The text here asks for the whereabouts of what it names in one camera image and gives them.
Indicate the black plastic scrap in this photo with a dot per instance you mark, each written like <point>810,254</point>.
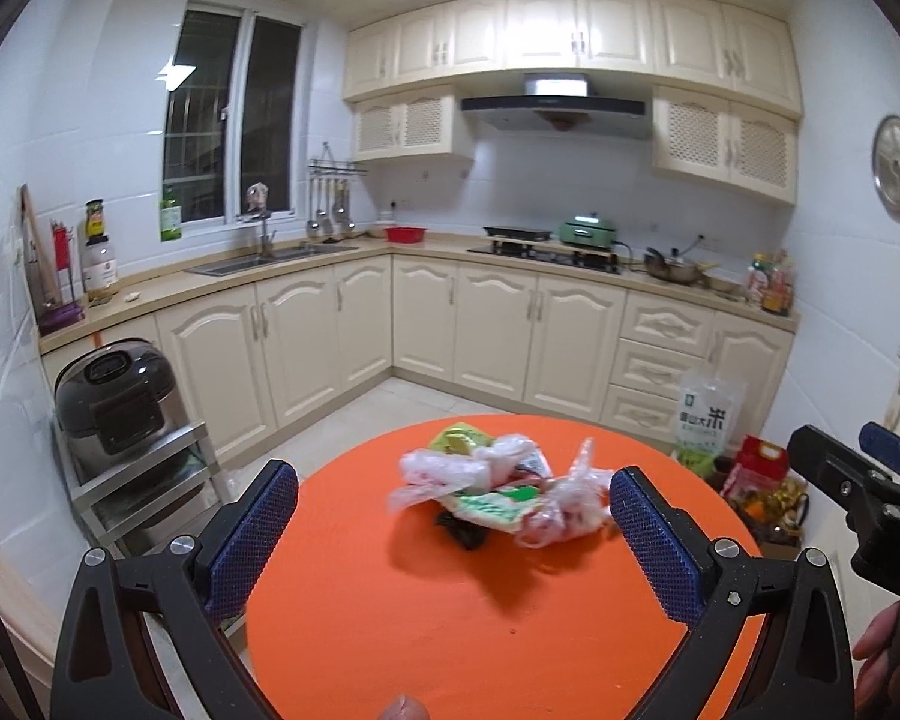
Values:
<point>461,529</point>

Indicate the white rice bag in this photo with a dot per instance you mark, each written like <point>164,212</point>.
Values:
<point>709,420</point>

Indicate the dark wok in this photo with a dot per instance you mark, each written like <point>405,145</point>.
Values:
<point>671,268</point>

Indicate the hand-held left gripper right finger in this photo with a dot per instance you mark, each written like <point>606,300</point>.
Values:
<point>656,547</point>

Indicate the gold wrapped goods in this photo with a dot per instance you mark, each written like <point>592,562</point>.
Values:
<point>776,510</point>

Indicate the person's left hand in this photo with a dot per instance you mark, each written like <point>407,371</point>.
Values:
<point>405,709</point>

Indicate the cream upper wall cabinets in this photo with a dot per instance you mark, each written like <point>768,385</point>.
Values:
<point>577,34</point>

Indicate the green electric pot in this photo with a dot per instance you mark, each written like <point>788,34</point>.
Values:
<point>586,234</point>

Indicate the wooden cutting board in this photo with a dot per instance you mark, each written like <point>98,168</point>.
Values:
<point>37,255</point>

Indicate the clear bag with red contents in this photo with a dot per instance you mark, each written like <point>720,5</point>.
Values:
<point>566,506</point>

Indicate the person's right hand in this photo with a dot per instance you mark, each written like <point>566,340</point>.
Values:
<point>881,656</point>

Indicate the cream lower kitchen cabinets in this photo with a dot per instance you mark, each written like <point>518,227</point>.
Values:
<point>495,337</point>

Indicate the beige kitchen countertop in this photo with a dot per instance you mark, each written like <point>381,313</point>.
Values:
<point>157,292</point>

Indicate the chrome faucet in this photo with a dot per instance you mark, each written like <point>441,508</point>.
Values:
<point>265,234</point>

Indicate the small cream lattice cabinet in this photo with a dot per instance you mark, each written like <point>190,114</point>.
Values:
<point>412,124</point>

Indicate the round silver wall clock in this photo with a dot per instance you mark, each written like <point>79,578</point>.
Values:
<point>896,163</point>

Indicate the hanging utensil rack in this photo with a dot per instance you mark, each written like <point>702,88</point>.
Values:
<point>334,195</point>

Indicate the barred kitchen window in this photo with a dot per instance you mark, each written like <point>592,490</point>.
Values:
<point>229,116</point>

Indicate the black gas stove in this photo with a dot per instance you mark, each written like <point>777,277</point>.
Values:
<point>547,255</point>

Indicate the green glass bottle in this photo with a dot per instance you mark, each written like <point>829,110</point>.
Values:
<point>170,217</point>

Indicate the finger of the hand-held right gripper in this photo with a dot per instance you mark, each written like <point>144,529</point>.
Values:
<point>891,448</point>
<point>821,461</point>

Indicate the white green food packet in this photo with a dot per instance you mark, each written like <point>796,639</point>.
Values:
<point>495,506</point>

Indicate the oil bottle yellow cap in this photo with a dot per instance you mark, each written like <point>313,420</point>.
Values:
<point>100,270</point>

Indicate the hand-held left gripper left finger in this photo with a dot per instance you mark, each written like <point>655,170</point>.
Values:
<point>251,536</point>

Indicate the stainless steel rack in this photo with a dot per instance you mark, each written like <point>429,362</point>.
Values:
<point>150,484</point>

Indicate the green yellow snack wrapper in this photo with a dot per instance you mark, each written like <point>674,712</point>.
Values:
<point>459,436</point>

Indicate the large cream lattice cabinet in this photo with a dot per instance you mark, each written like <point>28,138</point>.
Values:
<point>724,142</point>

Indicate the red yellow bag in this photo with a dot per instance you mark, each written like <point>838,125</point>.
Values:
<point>754,465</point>

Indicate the seasoning packets and bottles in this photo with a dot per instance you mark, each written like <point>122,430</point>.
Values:
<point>771,285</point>

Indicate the clear plastic bag red print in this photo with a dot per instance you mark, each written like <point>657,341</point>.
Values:
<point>439,476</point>

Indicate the red plastic basin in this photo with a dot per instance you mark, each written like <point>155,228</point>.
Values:
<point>406,234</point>

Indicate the purple chopstick holder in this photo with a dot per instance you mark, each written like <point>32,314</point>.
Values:
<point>61,315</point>

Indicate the dark bottle yellow label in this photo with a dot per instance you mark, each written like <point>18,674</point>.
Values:
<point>94,221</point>

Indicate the dark grey rice cooker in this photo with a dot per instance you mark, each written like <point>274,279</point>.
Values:
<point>116,405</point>

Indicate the stainless steel sink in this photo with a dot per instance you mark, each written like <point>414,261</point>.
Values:
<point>270,259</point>

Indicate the black range hood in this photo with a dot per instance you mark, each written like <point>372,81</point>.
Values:
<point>555,109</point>

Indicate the black grill pan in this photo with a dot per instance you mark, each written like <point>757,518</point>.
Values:
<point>517,230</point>

